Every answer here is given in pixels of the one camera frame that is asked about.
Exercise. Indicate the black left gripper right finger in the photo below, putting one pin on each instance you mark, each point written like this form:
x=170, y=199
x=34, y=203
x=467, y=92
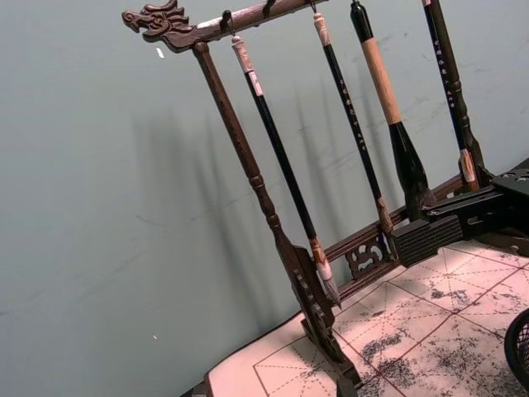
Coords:
x=508, y=182

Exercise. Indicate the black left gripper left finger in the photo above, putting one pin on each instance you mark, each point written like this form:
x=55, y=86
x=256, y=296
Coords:
x=430, y=242

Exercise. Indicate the pink grid calligraphy practice mat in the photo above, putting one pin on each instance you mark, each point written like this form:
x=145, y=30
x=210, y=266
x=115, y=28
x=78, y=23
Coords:
x=413, y=318

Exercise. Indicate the thin black brush white characters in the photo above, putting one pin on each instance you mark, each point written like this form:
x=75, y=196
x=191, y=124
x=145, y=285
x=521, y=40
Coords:
x=448, y=91
x=355, y=132

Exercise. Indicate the black mesh container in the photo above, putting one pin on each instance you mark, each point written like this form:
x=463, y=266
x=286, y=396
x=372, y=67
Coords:
x=518, y=351

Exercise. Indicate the black brush with white cap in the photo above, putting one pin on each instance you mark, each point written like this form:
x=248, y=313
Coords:
x=285, y=173

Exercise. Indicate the dark wooden dragon brush rack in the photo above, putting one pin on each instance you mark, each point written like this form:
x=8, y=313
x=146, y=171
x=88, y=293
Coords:
x=231, y=124

